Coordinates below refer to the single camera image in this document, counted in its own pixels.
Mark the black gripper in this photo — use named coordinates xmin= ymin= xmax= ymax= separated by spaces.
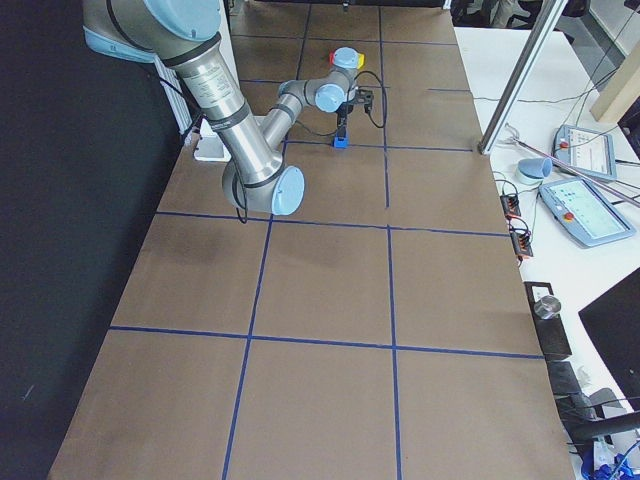
xmin=334 ymin=101 xmax=354 ymax=142

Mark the blue wooden block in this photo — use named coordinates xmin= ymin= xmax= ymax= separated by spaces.
xmin=332 ymin=135 xmax=349 ymax=149

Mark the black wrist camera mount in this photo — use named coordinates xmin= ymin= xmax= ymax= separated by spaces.
xmin=348 ymin=88 xmax=374 ymax=115

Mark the near teach pendant tablet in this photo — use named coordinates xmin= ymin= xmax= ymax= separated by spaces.
xmin=539 ymin=179 xmax=636 ymax=248

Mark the metal cup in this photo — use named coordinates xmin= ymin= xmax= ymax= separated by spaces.
xmin=533 ymin=295 xmax=562 ymax=320

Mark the black box on table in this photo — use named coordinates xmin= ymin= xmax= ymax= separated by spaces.
xmin=524 ymin=281 xmax=572 ymax=361

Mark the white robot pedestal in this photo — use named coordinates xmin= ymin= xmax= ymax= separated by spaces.
xmin=195 ymin=29 xmax=238 ymax=162

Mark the light blue cup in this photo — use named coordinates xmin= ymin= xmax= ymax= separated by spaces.
xmin=517 ymin=157 xmax=553 ymax=180

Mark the far teach pendant tablet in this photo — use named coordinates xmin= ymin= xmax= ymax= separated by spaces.
xmin=553 ymin=124 xmax=618 ymax=181

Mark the teach pendant tablet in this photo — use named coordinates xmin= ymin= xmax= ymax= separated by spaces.
xmin=553 ymin=124 xmax=618 ymax=181
xmin=539 ymin=179 xmax=636 ymax=248

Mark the black monitor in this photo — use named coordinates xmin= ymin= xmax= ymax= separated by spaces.
xmin=579 ymin=273 xmax=639 ymax=409

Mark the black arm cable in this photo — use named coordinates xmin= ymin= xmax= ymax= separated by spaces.
xmin=232 ymin=70 xmax=391 ymax=224

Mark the aluminium frame post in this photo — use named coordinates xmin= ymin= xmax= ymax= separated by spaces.
xmin=478 ymin=0 xmax=568 ymax=155

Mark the orange black connector box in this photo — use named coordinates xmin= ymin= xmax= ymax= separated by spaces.
xmin=499 ymin=193 xmax=521 ymax=218

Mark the brown paper table cover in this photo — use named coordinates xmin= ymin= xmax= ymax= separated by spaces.
xmin=49 ymin=2 xmax=574 ymax=479

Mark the mint green tape roll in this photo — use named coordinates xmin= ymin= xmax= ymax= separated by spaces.
xmin=516 ymin=169 xmax=546 ymax=186

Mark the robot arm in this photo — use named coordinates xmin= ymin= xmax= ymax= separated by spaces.
xmin=82 ymin=0 xmax=364 ymax=216

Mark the long grabber stick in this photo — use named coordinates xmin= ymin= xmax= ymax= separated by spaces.
xmin=505 ymin=123 xmax=640 ymax=208

